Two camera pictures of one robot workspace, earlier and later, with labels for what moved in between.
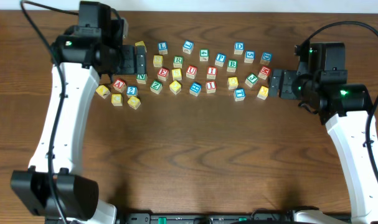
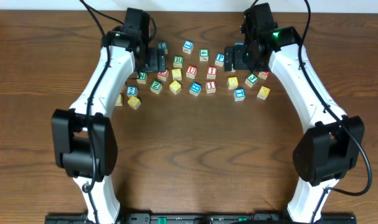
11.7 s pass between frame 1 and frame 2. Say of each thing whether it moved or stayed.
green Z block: stayed
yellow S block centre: stayed
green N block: stayed
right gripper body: moved
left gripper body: moved
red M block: stayed
